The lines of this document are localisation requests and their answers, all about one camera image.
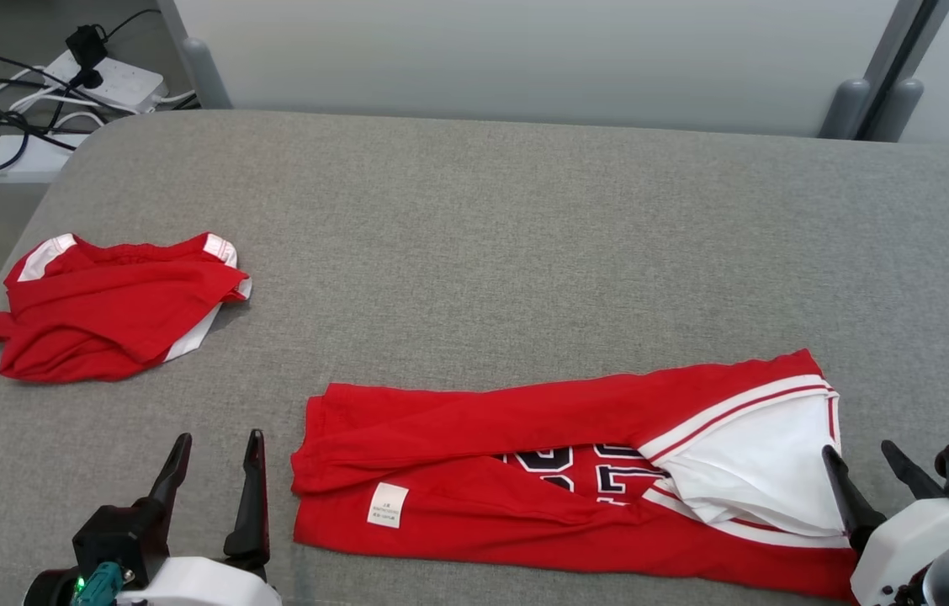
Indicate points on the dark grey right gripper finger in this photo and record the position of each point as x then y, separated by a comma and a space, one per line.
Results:
910, 475
851, 509

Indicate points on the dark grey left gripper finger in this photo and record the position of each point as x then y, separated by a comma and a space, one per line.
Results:
173, 480
254, 513

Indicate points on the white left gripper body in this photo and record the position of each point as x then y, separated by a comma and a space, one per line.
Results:
205, 585

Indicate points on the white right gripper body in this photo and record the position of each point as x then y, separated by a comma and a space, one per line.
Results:
895, 547

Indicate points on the red shorts with white stripes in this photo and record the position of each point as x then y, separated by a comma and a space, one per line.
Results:
104, 311

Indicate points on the red white jersey shirt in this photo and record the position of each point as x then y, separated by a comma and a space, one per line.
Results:
458, 421

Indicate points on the white power strip with plug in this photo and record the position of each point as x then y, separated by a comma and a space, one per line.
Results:
125, 84

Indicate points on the black power adapter plug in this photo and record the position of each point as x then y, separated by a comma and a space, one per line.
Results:
87, 46

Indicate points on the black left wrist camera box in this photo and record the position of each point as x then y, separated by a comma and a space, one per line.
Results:
117, 534

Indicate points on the teal left camera connector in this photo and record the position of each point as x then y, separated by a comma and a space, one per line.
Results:
100, 582

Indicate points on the grey partition frame post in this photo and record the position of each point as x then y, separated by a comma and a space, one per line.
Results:
849, 105
895, 105

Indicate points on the grey partition post with foot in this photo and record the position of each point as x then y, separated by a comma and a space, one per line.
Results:
201, 71

